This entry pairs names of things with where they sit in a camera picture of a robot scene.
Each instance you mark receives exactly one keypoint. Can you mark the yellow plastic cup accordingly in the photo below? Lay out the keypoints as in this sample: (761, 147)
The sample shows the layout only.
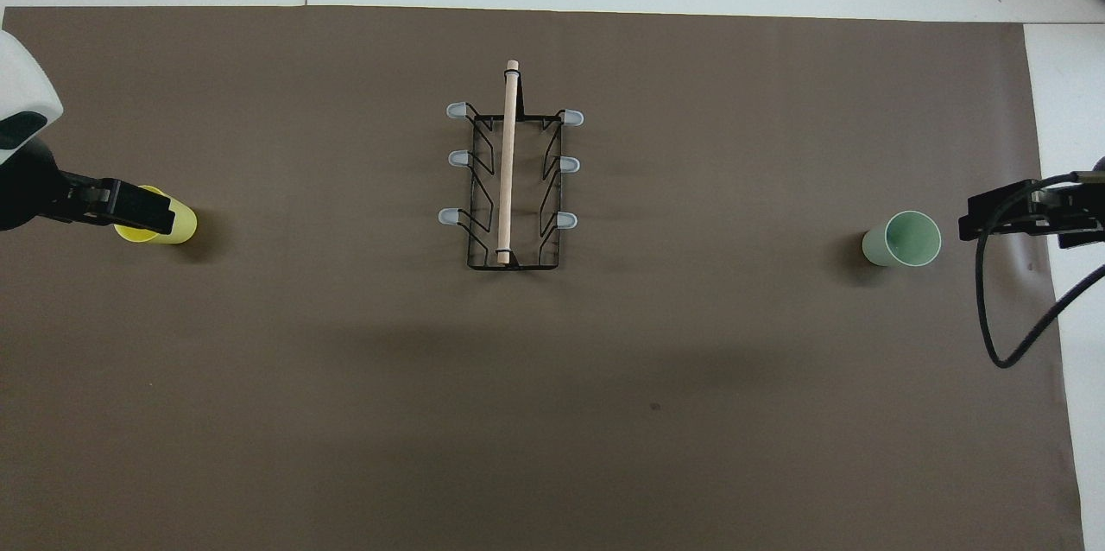
(181, 223)

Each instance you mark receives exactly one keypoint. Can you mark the pale green plastic cup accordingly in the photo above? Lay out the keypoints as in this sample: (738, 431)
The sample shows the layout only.
(906, 238)

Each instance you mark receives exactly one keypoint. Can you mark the brown table mat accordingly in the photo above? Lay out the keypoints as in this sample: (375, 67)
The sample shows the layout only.
(345, 361)

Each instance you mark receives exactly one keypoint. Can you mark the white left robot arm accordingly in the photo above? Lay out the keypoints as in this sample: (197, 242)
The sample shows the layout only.
(22, 76)

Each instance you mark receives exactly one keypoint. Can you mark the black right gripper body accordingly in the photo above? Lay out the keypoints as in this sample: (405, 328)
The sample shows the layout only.
(1088, 218)

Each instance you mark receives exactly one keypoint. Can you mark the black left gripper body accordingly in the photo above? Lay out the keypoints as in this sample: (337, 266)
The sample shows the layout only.
(26, 188)

